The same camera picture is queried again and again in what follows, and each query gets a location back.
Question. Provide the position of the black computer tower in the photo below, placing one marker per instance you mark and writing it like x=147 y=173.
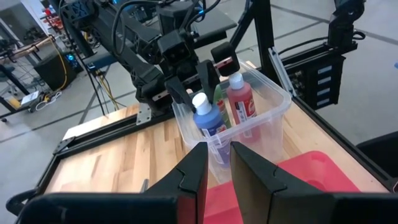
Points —
x=53 y=71

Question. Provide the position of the pink plastic bin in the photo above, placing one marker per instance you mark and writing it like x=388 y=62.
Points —
x=311 y=168

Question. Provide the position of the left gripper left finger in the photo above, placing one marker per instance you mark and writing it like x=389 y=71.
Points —
x=194 y=168

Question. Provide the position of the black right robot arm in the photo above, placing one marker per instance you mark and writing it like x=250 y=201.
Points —
x=136 y=65

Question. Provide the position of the clear plastic bin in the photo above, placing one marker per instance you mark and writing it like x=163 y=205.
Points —
x=270 y=124

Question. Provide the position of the silver metal bracket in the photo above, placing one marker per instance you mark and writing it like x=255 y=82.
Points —
x=144 y=114

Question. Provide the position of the small white box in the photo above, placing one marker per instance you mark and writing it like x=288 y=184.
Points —
x=29 y=97

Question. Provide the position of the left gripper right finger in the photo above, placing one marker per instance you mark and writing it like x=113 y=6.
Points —
x=248 y=174

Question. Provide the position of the black aluminium table frame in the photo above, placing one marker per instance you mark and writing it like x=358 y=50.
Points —
x=262 y=37

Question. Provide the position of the black control box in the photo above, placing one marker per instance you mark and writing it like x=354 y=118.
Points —
x=308 y=81

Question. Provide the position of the green paint bottle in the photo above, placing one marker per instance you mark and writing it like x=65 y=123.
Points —
x=219 y=99

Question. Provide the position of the red paint bottle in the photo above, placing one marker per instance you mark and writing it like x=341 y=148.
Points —
x=241 y=99

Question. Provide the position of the blue paint bottle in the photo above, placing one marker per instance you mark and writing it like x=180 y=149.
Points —
x=208 y=121

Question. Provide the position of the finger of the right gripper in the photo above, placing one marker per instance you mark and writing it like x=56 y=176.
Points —
x=178 y=90
x=209 y=77

